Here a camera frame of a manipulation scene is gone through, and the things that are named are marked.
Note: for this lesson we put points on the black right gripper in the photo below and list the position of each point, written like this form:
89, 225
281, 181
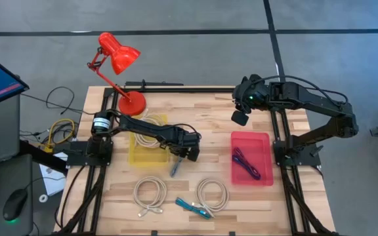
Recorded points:
251, 95

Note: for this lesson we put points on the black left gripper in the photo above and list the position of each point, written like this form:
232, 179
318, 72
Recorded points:
187, 142

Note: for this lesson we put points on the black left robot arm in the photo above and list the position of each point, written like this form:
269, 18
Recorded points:
143, 126

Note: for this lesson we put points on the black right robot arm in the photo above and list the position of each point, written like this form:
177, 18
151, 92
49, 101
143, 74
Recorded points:
323, 101

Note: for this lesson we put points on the yellow translucent plastic tray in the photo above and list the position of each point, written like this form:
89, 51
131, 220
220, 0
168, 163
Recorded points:
149, 156

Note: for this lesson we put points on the red translucent plastic tray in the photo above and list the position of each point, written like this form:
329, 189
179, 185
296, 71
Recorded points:
258, 144

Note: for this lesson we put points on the red desk lamp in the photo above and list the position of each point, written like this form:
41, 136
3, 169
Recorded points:
121, 55

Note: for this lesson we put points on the white paper sheet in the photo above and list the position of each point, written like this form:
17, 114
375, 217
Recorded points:
52, 180

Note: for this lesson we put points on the black computer mouse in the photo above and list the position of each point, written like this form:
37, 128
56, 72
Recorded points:
14, 204

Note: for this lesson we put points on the grey side desk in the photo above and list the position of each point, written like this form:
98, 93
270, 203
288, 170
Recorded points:
2, 137

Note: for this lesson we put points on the black aluminium table frame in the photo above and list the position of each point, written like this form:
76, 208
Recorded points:
192, 90

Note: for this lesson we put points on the black rail mount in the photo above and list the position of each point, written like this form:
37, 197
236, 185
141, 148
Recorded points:
162, 83

